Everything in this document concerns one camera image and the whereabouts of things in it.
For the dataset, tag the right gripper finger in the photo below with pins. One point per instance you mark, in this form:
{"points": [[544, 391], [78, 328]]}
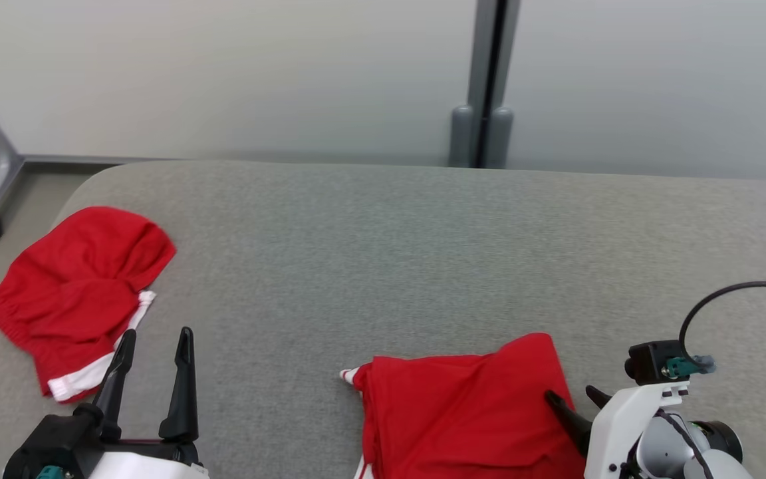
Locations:
{"points": [[599, 397], [572, 426]]}

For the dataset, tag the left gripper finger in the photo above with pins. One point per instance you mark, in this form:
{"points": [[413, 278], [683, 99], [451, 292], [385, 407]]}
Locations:
{"points": [[183, 406], [117, 392]]}

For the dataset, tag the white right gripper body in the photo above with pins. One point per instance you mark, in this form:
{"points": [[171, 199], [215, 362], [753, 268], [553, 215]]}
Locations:
{"points": [[616, 432]]}

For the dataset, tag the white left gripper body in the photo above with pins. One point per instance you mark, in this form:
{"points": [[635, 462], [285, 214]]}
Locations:
{"points": [[64, 446]]}

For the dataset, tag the red white basketball jersey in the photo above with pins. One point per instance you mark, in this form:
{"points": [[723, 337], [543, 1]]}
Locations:
{"points": [[463, 419]]}

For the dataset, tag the grey white right arm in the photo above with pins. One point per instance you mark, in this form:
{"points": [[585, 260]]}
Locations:
{"points": [[662, 452]]}

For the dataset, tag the red shorts white trim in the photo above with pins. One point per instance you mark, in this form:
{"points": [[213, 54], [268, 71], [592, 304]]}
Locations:
{"points": [[77, 279]]}

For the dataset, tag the teal left camera connector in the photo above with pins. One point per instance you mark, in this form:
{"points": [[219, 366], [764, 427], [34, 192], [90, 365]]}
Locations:
{"points": [[49, 473]]}

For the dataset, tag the teal camera connector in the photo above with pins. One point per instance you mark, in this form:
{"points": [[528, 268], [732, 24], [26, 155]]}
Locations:
{"points": [[679, 367], [49, 473]]}

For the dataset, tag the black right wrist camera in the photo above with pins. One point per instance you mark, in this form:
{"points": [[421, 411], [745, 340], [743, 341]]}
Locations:
{"points": [[649, 362]]}

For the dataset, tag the teal right camera connector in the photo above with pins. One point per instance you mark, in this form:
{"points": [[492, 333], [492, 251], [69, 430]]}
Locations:
{"points": [[679, 367]]}

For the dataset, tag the grey rounded partition post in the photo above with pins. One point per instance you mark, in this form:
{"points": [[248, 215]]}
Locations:
{"points": [[461, 140], [503, 140]]}

